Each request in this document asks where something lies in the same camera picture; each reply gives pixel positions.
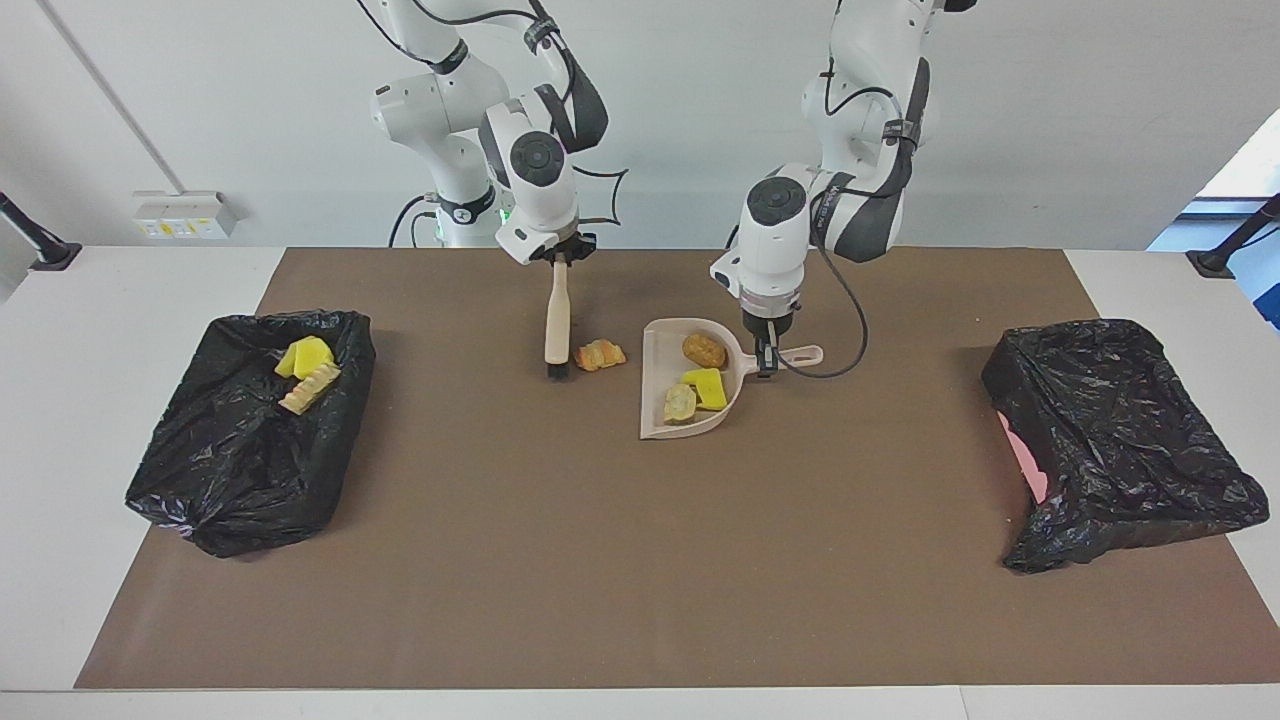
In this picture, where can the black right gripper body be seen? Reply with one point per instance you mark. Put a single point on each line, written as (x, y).
(565, 249)

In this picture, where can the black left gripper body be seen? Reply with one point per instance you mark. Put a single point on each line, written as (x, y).
(768, 328)

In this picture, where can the beige hand brush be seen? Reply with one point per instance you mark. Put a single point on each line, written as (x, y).
(557, 320)

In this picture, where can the plain yellow sponge piece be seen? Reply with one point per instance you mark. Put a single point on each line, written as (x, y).
(707, 390)

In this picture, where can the pale cream foam chunk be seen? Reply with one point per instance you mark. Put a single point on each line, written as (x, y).
(680, 404)

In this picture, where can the beige plastic dustpan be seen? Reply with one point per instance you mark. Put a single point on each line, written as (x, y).
(660, 345)

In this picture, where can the large green yellow sponge piece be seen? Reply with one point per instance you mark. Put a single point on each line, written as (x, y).
(315, 355)

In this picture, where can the beige ridged foam chunk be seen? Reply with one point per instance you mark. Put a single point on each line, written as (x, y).
(310, 388)

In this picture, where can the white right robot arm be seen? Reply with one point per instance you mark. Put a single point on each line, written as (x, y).
(440, 110)

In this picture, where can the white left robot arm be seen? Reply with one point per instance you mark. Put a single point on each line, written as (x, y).
(780, 250)

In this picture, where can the pink bin with black bag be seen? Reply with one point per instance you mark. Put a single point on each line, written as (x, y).
(1120, 440)

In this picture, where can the black bag lined bin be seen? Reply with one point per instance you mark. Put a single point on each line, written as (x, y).
(230, 470)

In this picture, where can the brown table mat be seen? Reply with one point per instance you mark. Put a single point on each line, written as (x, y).
(600, 600)

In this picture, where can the white wall socket box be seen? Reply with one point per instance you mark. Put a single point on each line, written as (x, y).
(185, 215)

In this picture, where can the black camera stand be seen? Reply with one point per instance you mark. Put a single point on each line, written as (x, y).
(50, 252)
(1215, 262)

